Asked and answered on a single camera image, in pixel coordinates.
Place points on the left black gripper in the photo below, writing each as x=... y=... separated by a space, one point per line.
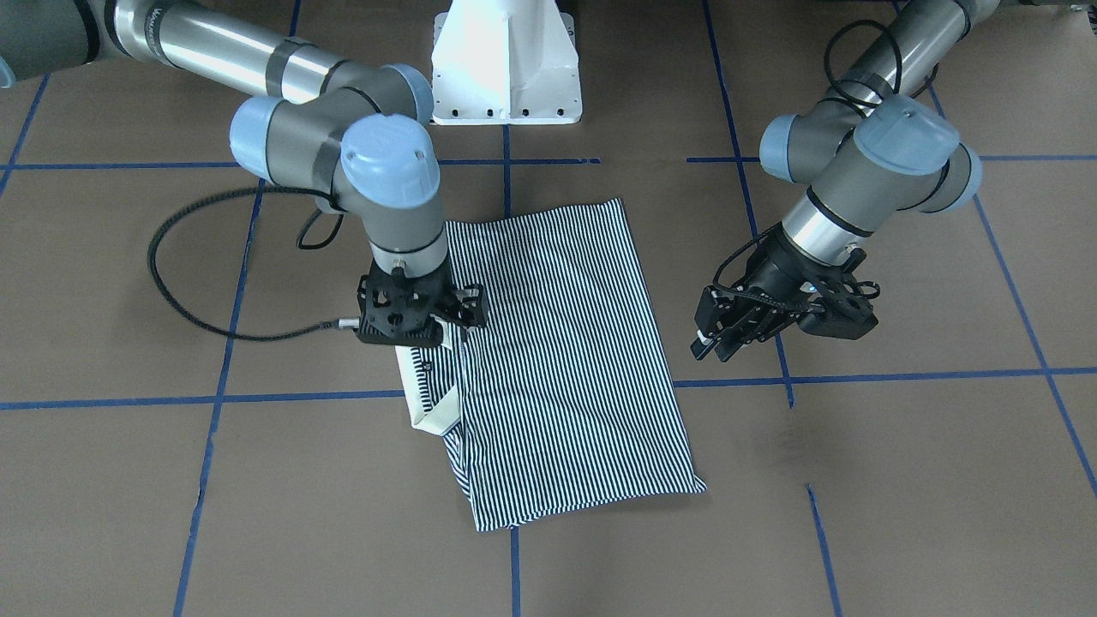
x=778 y=267

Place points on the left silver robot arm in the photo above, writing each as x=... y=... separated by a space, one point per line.
x=866 y=150

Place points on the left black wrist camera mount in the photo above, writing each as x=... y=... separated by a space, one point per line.
x=843 y=307

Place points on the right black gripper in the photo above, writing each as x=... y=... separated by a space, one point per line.
x=470 y=308

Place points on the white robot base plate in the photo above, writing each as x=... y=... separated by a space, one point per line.
x=506 y=63

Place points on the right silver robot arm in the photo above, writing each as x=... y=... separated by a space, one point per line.
x=352 y=137

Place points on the blue white striped polo shirt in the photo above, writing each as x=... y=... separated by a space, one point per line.
x=564 y=399

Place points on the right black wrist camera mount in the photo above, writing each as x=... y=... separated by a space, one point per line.
x=400 y=311

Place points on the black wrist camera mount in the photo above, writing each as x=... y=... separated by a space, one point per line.
x=843 y=307
x=400 y=311

